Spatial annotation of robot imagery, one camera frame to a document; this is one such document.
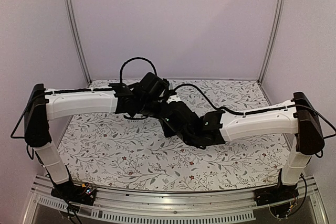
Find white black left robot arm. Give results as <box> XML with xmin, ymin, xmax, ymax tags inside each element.
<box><xmin>18</xmin><ymin>72</ymin><xmax>169</xmax><ymax>185</ymax></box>

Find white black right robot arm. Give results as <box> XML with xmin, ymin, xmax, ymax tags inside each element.
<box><xmin>159</xmin><ymin>92</ymin><xmax>326</xmax><ymax>187</ymax></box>

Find floral patterned table mat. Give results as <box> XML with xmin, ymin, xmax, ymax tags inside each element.
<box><xmin>50</xmin><ymin>79</ymin><xmax>300</xmax><ymax>192</ymax></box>

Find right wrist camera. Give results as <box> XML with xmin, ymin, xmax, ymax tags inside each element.
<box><xmin>166</xmin><ymin>94</ymin><xmax>181</xmax><ymax>103</ymax></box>

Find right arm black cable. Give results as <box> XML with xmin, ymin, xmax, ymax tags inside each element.
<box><xmin>170</xmin><ymin>83</ymin><xmax>247</xmax><ymax>117</ymax></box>

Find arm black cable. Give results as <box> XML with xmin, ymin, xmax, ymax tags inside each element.
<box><xmin>119</xmin><ymin>56</ymin><xmax>158</xmax><ymax>84</ymax></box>
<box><xmin>170</xmin><ymin>83</ymin><xmax>247</xmax><ymax>117</ymax></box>

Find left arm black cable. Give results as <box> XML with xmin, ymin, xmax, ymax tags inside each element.
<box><xmin>119</xmin><ymin>56</ymin><xmax>158</xmax><ymax>84</ymax></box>

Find aluminium front rail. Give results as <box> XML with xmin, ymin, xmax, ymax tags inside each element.
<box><xmin>23</xmin><ymin>177</ymin><xmax>330</xmax><ymax>223</ymax></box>

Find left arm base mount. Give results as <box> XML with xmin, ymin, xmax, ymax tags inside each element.
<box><xmin>51</xmin><ymin>181</ymin><xmax>97</xmax><ymax>206</ymax></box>

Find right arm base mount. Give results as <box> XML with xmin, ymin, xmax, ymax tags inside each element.
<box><xmin>253</xmin><ymin>183</ymin><xmax>299</xmax><ymax>206</ymax></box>

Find left aluminium frame post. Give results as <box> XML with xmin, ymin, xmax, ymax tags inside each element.
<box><xmin>64</xmin><ymin>0</ymin><xmax>92</xmax><ymax>84</ymax></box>

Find aluminium frame post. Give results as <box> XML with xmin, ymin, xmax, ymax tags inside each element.
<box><xmin>64</xmin><ymin>0</ymin><xmax>92</xmax><ymax>84</ymax></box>
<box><xmin>258</xmin><ymin>0</ymin><xmax>285</xmax><ymax>85</ymax></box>

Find right aluminium frame post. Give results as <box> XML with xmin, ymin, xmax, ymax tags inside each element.
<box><xmin>258</xmin><ymin>0</ymin><xmax>285</xmax><ymax>85</ymax></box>

